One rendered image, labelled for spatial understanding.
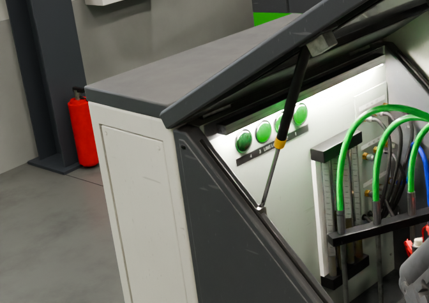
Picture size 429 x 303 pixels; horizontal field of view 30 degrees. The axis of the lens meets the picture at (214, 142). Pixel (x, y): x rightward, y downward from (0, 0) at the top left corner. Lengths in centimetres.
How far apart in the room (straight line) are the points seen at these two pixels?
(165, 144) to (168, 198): 12
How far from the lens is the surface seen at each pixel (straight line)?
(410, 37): 200
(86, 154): 536
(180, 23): 659
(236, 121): 158
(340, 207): 181
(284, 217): 180
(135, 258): 184
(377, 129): 201
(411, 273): 97
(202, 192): 155
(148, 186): 169
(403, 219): 190
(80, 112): 526
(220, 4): 692
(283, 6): 551
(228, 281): 161
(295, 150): 178
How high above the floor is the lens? 197
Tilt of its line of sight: 21 degrees down
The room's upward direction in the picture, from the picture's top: 7 degrees counter-clockwise
